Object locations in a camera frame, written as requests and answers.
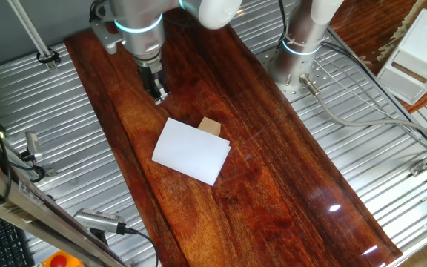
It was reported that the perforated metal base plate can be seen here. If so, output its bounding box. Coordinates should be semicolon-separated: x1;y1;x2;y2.
256;27;352;104

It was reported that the small wooden block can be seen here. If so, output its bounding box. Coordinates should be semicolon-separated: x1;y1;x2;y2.
197;116;222;137

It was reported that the black camera cable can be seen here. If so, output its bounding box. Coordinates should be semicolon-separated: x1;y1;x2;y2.
124;226;160;267

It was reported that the white paper sheet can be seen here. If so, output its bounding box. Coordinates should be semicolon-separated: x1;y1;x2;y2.
151;117;232;187

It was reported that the red emergency stop button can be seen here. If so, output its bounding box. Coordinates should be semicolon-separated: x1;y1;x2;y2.
40;250;85;267

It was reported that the small grey camera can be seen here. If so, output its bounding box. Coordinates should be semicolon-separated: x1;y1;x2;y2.
24;131;44;162

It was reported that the silver camera with fins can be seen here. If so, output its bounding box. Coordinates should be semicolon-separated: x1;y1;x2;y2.
73;208;128;236

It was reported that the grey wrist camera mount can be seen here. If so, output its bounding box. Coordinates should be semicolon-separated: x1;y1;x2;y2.
89;0;126;56

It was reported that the jagged cardboard strip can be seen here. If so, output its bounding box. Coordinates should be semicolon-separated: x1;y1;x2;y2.
357;0;427;67

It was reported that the white drawer box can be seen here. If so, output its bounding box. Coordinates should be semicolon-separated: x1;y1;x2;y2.
375;7;427;107

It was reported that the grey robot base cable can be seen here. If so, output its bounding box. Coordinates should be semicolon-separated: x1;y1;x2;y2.
299;73;427;148

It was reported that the aluminium frame bar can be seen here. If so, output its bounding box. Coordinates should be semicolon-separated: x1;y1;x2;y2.
0;151;126;267

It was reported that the thin black cable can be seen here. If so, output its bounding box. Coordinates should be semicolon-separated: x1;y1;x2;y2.
320;41;427;152

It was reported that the slanted aluminium pole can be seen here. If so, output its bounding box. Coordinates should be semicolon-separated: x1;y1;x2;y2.
7;0;59;72

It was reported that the black pole clamp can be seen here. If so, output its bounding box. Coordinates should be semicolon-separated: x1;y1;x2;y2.
36;47;62;65

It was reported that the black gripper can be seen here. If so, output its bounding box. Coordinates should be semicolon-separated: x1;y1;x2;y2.
137;63;171;106

